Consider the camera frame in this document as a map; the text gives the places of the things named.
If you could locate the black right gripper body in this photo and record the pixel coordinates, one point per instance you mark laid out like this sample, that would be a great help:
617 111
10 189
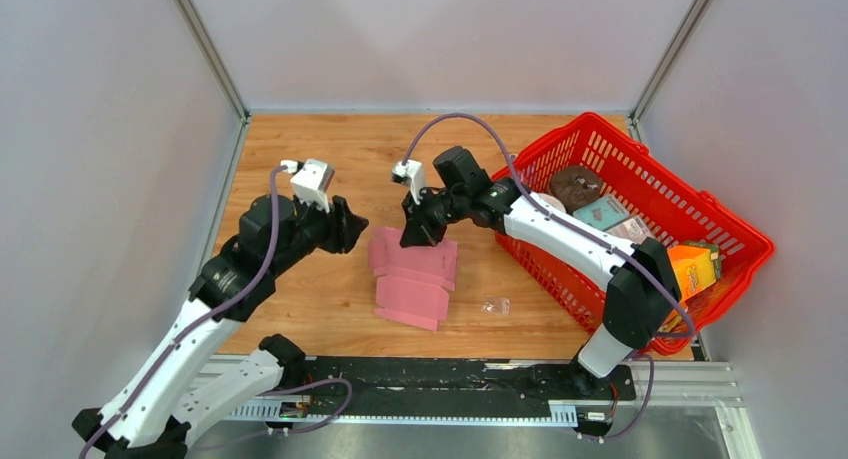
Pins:
443 208

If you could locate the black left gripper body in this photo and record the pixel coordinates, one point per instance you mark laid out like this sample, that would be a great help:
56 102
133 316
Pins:
318 228

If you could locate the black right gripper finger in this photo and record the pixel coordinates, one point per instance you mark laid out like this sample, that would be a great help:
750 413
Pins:
410 209
419 233

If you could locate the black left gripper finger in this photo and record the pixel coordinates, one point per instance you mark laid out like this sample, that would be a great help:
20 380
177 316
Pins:
341 241
347 221

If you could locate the pink paper box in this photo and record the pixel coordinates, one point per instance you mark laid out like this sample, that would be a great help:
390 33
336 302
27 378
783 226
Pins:
413 285

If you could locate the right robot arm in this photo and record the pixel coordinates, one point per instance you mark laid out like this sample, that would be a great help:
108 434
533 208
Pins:
637 279

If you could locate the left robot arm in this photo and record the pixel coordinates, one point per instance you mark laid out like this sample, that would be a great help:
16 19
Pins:
157 415

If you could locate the teal small box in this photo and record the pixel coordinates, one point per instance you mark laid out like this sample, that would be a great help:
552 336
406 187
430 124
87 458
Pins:
603 214

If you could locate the pink white small box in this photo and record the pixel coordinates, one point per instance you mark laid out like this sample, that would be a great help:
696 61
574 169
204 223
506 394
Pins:
633 229

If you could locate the small clear plastic bag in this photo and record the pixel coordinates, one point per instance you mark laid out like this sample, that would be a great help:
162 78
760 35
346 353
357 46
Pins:
496 305

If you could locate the brown round cookie pack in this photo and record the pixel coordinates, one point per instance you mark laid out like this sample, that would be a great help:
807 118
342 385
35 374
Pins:
575 186

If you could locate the red plastic basket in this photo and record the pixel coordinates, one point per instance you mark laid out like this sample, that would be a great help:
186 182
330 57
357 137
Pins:
674 211

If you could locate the orange yellow sponge pack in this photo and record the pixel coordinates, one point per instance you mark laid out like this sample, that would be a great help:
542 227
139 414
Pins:
696 265

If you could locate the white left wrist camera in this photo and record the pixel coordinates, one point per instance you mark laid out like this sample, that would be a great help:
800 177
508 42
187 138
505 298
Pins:
310 181

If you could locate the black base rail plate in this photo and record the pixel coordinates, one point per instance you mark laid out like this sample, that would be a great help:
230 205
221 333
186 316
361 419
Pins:
464 389

